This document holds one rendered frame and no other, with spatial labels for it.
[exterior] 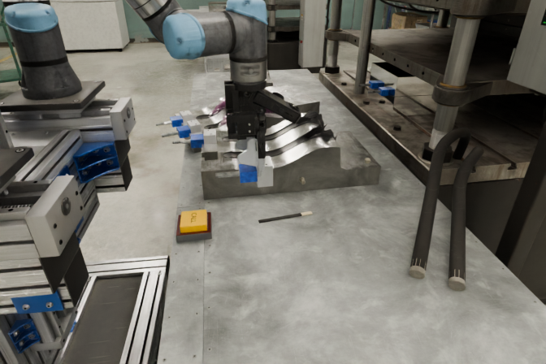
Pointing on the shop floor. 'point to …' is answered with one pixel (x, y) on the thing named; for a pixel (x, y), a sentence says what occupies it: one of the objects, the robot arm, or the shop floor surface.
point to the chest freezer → (91, 21)
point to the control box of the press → (527, 223)
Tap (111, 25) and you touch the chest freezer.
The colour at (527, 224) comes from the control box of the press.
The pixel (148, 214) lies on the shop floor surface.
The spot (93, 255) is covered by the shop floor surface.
